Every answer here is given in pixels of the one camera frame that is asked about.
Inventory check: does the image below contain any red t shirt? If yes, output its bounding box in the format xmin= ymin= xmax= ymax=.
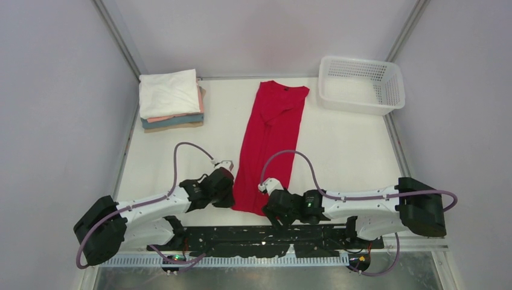
xmin=233 ymin=80 xmax=310 ymax=216

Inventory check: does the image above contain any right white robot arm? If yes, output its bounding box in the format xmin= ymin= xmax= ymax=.
xmin=258 ymin=177 xmax=447 ymax=241

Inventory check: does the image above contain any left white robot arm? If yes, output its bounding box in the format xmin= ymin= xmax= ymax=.
xmin=73 ymin=166 xmax=234 ymax=269

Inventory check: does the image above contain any blue folded t shirt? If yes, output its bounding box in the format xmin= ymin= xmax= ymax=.
xmin=140 ymin=114 xmax=204 ymax=129

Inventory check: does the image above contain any pink folded t shirt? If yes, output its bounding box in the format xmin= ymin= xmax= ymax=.
xmin=146 ymin=82 xmax=204 ymax=123

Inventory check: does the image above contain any tan folded t shirt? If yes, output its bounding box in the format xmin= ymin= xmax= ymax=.
xmin=144 ymin=89 xmax=206 ymax=133

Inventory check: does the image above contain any white folded t shirt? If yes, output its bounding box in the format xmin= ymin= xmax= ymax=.
xmin=139 ymin=69 xmax=197 ymax=119

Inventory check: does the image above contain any white plastic basket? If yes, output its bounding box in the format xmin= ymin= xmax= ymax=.
xmin=318 ymin=56 xmax=406 ymax=116

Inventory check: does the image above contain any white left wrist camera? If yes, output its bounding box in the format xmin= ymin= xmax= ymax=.
xmin=211 ymin=159 xmax=234 ymax=171

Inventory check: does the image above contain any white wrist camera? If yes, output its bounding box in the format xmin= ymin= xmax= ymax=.
xmin=258 ymin=178 xmax=284 ymax=196
xmin=211 ymin=159 xmax=234 ymax=171

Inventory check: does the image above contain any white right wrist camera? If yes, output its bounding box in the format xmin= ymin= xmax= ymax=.
xmin=258 ymin=178 xmax=284 ymax=196

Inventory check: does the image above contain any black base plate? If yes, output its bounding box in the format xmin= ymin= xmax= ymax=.
xmin=156 ymin=224 xmax=384 ymax=258

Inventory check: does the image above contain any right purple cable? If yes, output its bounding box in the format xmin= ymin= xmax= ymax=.
xmin=259 ymin=150 xmax=459 ymax=279

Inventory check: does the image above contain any purple cable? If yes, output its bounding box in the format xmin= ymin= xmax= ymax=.
xmin=259 ymin=150 xmax=459 ymax=279
xmin=75 ymin=142 xmax=219 ymax=275

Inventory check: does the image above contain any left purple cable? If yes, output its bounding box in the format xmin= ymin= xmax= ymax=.
xmin=75 ymin=142 xmax=219 ymax=275

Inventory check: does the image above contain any aluminium front rail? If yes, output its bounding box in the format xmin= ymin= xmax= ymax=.
xmin=85 ymin=224 xmax=450 ymax=268

